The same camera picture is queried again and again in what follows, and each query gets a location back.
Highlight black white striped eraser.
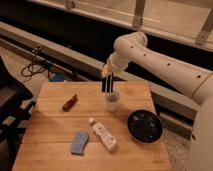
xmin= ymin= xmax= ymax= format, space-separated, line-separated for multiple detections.
xmin=102 ymin=74 xmax=114 ymax=93

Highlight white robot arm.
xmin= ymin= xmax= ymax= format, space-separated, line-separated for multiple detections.
xmin=102 ymin=32 xmax=213 ymax=171

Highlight translucent ceramic cup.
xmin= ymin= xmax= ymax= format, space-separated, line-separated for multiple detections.
xmin=105 ymin=91 xmax=120 ymax=112

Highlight blue object on floor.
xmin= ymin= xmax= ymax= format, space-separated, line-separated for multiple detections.
xmin=50 ymin=73 xmax=65 ymax=82

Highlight black bowl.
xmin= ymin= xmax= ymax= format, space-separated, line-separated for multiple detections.
xmin=127 ymin=110 xmax=163 ymax=143

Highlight white tube bottle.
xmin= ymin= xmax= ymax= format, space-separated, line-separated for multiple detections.
xmin=88 ymin=118 xmax=118 ymax=152

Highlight blue sponge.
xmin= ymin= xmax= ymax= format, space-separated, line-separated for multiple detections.
xmin=71 ymin=132 xmax=89 ymax=155

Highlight black chair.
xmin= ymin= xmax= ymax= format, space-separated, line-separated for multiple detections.
xmin=0 ymin=56 xmax=35 ymax=171

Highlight black cables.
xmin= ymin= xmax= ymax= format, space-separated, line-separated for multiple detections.
xmin=20 ymin=45 xmax=54 ymax=80

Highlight metal rail beam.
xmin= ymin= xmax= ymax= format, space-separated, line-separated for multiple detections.
xmin=0 ymin=21 xmax=199 ymax=119

